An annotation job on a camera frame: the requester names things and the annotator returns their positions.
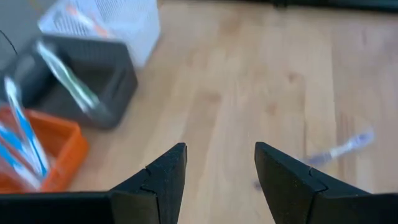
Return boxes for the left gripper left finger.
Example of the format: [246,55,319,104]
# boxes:
[0,142,188,224]

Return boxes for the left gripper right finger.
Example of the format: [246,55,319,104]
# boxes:
[254,141,398,224]

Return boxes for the orange toothbrush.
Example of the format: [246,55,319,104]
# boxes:
[63,2,109,40]

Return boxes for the orange plastic basket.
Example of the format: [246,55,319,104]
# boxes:
[0,104,91,194]

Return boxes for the grey plastic basket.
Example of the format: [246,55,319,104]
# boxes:
[0,33,139,131]

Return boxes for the white plastic basket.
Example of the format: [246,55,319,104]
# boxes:
[37,0,162,68]

